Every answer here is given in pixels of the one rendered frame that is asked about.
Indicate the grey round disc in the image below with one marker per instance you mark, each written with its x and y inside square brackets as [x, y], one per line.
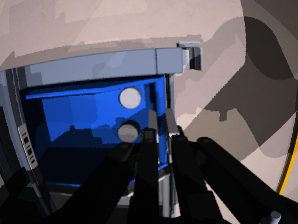
[130, 97]
[128, 132]

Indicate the yellow bar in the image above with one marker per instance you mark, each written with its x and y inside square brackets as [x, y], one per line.
[290, 161]

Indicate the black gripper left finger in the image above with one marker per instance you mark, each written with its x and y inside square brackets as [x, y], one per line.
[95, 200]

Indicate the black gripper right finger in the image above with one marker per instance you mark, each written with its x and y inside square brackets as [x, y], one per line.
[247, 197]

